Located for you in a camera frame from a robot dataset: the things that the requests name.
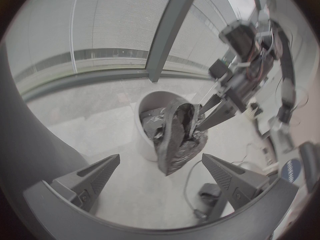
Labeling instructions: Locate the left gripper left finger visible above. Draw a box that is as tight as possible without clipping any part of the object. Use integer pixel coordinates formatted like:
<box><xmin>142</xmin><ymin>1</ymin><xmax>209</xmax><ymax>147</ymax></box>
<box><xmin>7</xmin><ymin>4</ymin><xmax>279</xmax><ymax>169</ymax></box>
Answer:
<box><xmin>52</xmin><ymin>154</ymin><xmax>121</xmax><ymax>212</ymax></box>

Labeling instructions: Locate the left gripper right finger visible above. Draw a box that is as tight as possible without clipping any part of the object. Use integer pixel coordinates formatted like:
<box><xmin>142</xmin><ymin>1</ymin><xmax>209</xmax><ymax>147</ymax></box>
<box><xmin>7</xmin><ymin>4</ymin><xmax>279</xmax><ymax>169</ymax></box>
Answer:
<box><xmin>202</xmin><ymin>153</ymin><xmax>269</xmax><ymax>211</ymax></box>

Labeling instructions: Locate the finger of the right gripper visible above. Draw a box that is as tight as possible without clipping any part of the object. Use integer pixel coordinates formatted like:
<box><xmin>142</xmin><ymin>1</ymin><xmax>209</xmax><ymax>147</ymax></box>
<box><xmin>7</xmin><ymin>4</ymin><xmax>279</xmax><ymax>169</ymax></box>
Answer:
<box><xmin>199</xmin><ymin>94</ymin><xmax>222</xmax><ymax>114</ymax></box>
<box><xmin>194</xmin><ymin>100</ymin><xmax>237</xmax><ymax>132</ymax></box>

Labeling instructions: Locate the black plastic bag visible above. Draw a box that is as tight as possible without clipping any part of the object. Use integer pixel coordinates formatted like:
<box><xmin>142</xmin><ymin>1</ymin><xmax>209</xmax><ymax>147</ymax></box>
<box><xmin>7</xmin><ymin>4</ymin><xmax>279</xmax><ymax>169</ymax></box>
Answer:
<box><xmin>139</xmin><ymin>102</ymin><xmax>208</xmax><ymax>176</ymax></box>

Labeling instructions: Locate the white trash bin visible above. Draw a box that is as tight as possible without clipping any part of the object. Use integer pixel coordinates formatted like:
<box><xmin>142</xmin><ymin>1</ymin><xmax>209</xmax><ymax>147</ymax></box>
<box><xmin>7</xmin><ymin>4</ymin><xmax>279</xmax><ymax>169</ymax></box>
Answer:
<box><xmin>134</xmin><ymin>91</ymin><xmax>190</xmax><ymax>162</ymax></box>

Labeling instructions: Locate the white power strip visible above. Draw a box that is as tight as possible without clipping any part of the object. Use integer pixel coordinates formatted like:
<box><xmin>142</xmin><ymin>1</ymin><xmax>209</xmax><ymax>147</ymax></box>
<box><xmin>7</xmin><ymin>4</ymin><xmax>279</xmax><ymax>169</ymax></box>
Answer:
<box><xmin>246</xmin><ymin>103</ymin><xmax>263</xmax><ymax>119</ymax></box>

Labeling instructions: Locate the small black box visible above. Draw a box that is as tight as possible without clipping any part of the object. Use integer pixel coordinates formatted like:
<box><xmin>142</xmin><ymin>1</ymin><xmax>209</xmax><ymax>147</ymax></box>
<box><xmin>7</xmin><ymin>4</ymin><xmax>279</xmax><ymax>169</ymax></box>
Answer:
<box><xmin>199</xmin><ymin>183</ymin><xmax>222</xmax><ymax>208</ymax></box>

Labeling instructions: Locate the window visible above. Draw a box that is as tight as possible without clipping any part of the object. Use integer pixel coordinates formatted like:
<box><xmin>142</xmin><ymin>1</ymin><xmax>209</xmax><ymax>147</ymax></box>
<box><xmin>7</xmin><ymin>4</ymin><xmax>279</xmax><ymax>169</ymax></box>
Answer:
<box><xmin>5</xmin><ymin>0</ymin><xmax>240</xmax><ymax>102</ymax></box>

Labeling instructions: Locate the dark grey round chair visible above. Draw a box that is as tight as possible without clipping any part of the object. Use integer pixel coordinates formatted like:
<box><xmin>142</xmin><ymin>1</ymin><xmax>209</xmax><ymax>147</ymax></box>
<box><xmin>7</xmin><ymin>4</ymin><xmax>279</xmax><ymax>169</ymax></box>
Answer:
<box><xmin>0</xmin><ymin>41</ymin><xmax>88</xmax><ymax>184</ymax></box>

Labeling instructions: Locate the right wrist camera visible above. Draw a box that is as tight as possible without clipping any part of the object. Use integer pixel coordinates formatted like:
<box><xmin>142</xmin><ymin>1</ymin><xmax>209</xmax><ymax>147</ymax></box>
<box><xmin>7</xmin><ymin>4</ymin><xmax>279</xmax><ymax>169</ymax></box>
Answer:
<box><xmin>208</xmin><ymin>59</ymin><xmax>232</xmax><ymax>82</ymax></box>

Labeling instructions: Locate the black cable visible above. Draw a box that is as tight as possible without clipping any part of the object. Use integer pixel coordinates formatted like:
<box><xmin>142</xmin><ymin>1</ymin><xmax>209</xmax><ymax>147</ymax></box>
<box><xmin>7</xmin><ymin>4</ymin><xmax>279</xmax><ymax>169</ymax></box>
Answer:
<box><xmin>183</xmin><ymin>159</ymin><xmax>203</xmax><ymax>219</ymax></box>

